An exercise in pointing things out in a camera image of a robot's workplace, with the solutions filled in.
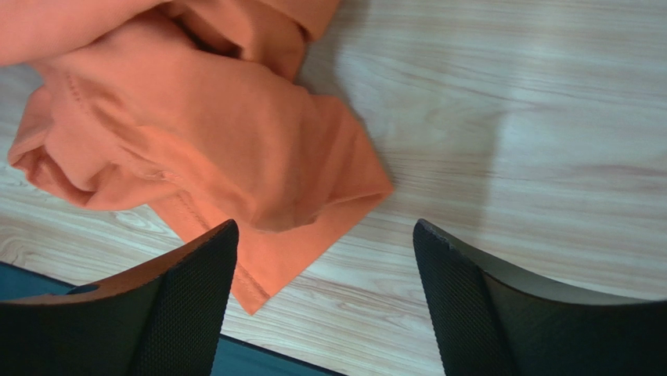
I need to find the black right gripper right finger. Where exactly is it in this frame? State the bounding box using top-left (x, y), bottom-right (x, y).
top-left (413, 219), bottom-right (666, 375)

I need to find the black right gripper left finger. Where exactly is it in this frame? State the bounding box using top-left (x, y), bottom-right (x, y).
top-left (1, 220), bottom-right (239, 375)

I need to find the orange t shirt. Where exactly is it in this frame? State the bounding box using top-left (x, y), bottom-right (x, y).
top-left (1, 1), bottom-right (393, 314)

